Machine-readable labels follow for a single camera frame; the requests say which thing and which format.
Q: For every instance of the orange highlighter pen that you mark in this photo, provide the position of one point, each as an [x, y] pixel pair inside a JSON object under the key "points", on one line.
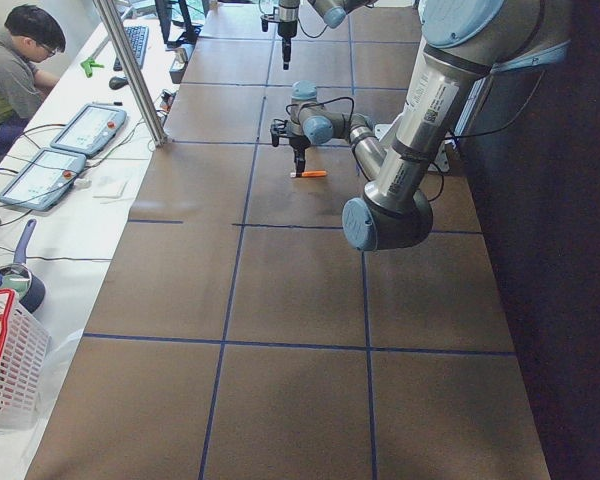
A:
{"points": [[309, 174]]}

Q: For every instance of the black monitor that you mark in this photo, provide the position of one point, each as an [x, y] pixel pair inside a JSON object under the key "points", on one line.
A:
{"points": [[176, 25]]}

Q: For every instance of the black keyboard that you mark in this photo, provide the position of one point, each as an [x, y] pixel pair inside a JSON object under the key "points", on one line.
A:
{"points": [[138, 36]]}

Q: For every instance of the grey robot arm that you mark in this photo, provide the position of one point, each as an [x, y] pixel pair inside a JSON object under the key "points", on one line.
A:
{"points": [[462, 42], [311, 123]]}

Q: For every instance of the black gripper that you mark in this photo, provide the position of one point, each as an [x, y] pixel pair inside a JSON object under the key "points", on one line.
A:
{"points": [[285, 30], [298, 143]]}

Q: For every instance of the aluminium frame post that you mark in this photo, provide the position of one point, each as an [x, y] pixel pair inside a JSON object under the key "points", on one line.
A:
{"points": [[114, 27]]}

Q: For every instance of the teach pendant tablet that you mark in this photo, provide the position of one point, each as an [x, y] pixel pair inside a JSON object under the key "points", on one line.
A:
{"points": [[45, 179], [91, 129]]}

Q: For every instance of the white cloth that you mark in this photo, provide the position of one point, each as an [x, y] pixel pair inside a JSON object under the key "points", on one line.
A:
{"points": [[110, 188]]}

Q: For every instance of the green plastic clamp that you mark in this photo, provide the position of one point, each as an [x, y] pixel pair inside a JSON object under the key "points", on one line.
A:
{"points": [[89, 65]]}

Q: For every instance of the black computer mouse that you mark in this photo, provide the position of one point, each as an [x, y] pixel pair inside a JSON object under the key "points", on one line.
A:
{"points": [[116, 82]]}

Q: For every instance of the seated person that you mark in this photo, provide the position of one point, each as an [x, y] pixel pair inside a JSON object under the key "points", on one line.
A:
{"points": [[28, 36]]}

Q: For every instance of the white red plastic basket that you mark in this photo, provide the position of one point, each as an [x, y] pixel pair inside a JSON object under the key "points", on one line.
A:
{"points": [[23, 346]]}

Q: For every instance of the purple frying pan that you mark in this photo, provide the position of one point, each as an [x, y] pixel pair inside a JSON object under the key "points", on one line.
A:
{"points": [[16, 276]]}

